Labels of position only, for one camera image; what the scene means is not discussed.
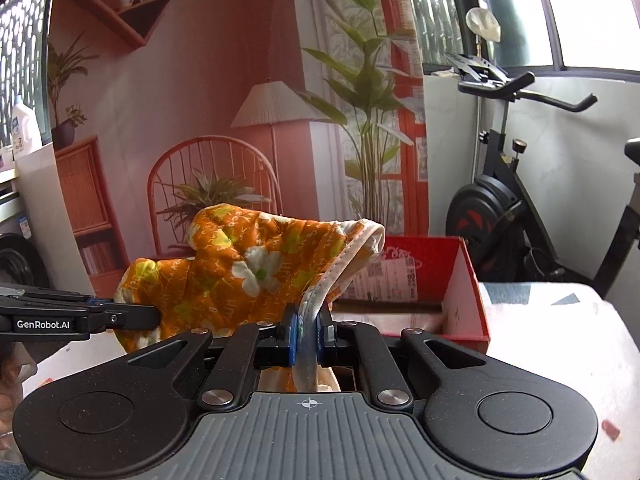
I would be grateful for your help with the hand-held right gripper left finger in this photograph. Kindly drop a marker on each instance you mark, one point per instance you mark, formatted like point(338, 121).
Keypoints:
point(292, 340)

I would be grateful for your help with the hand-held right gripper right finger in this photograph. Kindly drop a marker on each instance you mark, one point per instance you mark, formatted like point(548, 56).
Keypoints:
point(322, 342)

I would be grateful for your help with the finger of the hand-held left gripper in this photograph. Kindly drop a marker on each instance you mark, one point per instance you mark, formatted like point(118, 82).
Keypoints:
point(100, 301)
point(130, 317)

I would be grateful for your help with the orange floral oven mitt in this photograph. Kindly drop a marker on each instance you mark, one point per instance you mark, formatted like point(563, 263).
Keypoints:
point(250, 270)

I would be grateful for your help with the red cardboard box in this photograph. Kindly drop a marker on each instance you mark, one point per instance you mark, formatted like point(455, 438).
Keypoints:
point(465, 305)

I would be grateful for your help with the person's left forearm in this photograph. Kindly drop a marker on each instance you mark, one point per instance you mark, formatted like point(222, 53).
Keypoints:
point(7, 410)

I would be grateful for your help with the washing machine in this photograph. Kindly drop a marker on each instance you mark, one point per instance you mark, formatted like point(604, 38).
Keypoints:
point(20, 255)

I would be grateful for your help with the white plastic jug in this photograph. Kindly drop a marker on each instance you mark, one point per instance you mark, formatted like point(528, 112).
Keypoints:
point(26, 127)

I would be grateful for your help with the black exercise bike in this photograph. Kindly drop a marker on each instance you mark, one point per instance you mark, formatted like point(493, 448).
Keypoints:
point(500, 205)

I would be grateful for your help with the patterned window screen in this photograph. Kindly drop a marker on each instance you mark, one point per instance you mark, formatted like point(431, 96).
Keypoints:
point(22, 35)
point(432, 10)

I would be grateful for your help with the white fabric cap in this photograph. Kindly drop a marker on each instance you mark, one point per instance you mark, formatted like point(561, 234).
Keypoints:
point(482, 22)

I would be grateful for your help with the printed room wall backdrop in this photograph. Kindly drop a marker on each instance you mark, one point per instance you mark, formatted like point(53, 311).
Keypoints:
point(200, 85)

